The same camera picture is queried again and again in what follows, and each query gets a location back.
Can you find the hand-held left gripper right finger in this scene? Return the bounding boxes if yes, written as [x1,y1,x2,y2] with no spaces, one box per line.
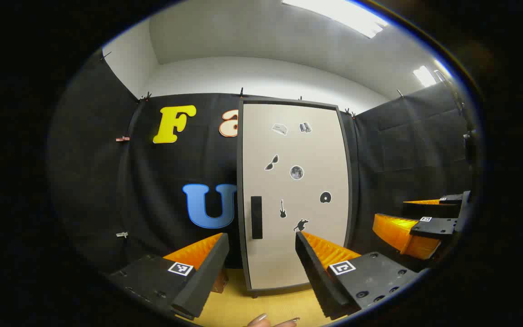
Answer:
[295,231,421,321]

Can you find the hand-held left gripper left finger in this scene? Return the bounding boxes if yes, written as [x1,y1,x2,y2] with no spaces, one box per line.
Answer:
[107,233,230,321]

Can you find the black door handle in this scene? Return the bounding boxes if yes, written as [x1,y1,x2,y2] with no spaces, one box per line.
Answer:
[251,196,263,240]

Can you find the brown book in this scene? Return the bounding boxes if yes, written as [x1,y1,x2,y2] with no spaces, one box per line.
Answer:
[212,270,229,293]

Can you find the small ceiling light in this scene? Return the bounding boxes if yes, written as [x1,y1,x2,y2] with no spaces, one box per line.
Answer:
[414,65,437,88]

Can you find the black backdrop cloth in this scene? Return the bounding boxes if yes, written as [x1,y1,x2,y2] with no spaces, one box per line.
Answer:
[48,48,475,277]

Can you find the long ceiling light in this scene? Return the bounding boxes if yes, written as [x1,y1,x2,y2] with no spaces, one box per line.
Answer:
[282,0,389,39]

